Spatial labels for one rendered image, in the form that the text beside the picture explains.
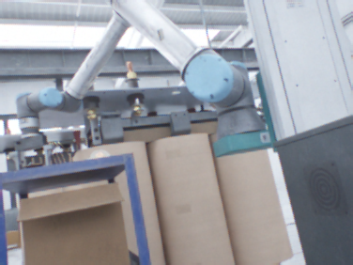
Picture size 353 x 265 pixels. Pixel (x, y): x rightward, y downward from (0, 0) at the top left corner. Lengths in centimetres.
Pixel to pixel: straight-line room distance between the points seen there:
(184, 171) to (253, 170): 50
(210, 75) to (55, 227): 68
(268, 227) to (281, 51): 133
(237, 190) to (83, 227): 129
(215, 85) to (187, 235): 116
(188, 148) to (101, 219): 104
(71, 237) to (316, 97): 94
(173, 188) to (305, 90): 106
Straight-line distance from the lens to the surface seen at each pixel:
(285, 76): 124
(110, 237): 116
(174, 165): 203
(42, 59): 1065
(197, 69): 110
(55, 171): 114
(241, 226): 225
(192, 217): 204
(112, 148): 193
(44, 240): 115
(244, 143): 121
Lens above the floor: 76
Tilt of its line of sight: 10 degrees up
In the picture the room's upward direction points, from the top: 11 degrees counter-clockwise
